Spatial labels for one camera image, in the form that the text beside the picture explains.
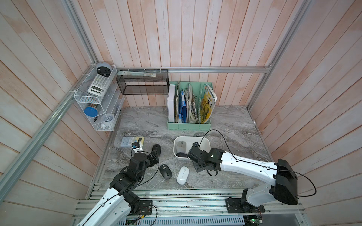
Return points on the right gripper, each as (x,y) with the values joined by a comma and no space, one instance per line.
(197,168)

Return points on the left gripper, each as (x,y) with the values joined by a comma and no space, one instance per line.
(151,162)

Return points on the black slim mouse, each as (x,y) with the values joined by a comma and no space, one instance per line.
(156,150)

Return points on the dark grey mouse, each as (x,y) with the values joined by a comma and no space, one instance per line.
(165,171)

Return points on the white mouse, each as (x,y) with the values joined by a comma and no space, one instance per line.
(182,175)

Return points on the white storage box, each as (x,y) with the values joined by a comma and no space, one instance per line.
(183,144)

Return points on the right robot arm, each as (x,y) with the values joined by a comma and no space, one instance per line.
(280,182)

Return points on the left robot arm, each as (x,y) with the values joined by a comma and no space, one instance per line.
(119,201)

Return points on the yellow blue calculator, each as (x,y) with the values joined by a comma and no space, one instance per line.
(127,141)

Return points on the white cup on shelf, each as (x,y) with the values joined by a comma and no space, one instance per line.
(107,121)

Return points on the blue book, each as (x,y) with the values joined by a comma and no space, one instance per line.
(183,107)

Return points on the green magazine file holder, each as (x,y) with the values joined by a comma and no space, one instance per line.
(192,91)

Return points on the yellow picture book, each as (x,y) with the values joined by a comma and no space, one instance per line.
(208,100)

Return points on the blue lid jar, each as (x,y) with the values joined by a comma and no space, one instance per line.
(91,111)

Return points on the white binder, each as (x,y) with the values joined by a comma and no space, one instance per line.
(171,103)

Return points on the black mesh basket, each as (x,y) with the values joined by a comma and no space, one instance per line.
(137,85)

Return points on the white calculator on shelf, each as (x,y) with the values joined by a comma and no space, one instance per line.
(99,85)

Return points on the ruler on basket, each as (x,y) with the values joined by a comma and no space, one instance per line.
(132,73)

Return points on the round black white speaker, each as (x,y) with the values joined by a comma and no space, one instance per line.
(104,69)

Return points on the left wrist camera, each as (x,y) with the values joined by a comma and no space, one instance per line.
(137,147)

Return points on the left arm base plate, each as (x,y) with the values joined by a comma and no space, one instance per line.
(142,208)

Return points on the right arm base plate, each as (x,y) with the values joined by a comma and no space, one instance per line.
(237,205)

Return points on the white wire shelf rack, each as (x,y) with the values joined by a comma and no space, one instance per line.
(110,103)

